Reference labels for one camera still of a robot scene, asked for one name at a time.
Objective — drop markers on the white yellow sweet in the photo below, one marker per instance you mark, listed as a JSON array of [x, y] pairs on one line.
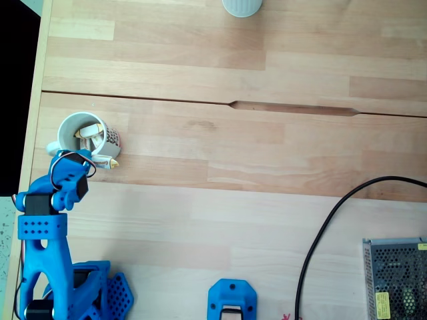
[[84, 143], [106, 162], [97, 141], [88, 131]]

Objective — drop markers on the raised light wooden board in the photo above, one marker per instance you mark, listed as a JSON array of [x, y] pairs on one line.
[[233, 250]]

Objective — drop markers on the white printed ceramic mug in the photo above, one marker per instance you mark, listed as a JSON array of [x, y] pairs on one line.
[[111, 140]]

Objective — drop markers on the wooden stand post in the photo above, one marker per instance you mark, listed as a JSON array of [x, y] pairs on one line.
[[231, 313]]

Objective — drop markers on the white ribbed cup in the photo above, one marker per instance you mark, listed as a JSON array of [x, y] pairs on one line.
[[241, 6]]

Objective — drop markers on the perforated metal power supply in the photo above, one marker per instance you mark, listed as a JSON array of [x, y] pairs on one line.
[[397, 280]]

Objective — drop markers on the blue printed stand base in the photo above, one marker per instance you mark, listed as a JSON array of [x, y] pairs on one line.
[[231, 293]]

